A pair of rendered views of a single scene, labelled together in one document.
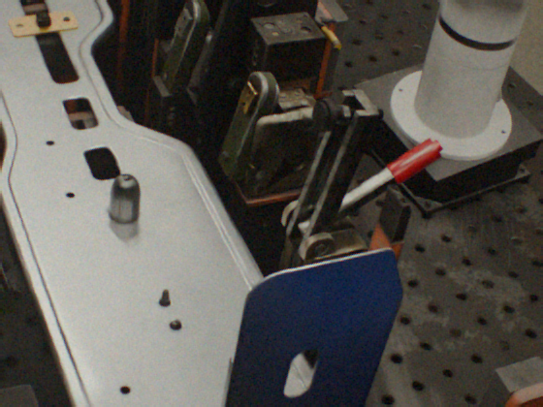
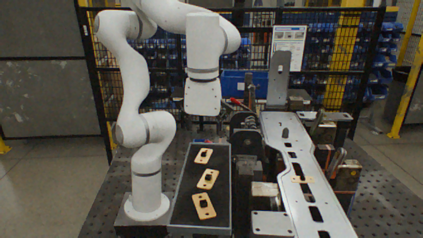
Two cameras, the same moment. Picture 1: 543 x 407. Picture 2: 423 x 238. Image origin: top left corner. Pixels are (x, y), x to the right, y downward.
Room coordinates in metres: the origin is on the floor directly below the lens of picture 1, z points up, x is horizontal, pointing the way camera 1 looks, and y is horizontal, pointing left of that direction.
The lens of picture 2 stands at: (1.98, 0.51, 1.61)
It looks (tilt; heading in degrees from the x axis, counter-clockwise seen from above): 25 degrees down; 215
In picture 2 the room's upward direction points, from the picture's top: straight up
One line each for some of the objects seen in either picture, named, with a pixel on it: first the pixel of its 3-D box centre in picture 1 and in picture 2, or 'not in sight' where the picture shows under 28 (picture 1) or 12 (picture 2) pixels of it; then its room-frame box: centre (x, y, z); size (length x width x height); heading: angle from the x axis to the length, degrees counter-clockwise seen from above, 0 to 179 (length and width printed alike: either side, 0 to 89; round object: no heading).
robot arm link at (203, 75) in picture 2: not in sight; (202, 71); (1.39, 0.08, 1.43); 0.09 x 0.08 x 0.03; 110
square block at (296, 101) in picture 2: not in sight; (292, 124); (0.41, 0.05, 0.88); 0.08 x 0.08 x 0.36; 31
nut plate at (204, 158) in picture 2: not in sight; (203, 154); (1.39, 0.08, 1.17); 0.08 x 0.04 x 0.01; 20
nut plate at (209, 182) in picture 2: not in sight; (208, 177); (1.48, 0.16, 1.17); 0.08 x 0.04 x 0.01; 17
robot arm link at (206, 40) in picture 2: not in sight; (204, 39); (1.39, 0.08, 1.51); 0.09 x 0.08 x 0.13; 163
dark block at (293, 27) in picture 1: (261, 167); not in sight; (1.03, 0.02, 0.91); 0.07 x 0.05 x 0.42; 121
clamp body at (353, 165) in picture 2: not in sight; (338, 198); (0.97, 0.44, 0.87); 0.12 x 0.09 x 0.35; 121
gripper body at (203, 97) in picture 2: not in sight; (203, 93); (1.39, 0.08, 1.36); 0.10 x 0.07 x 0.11; 110
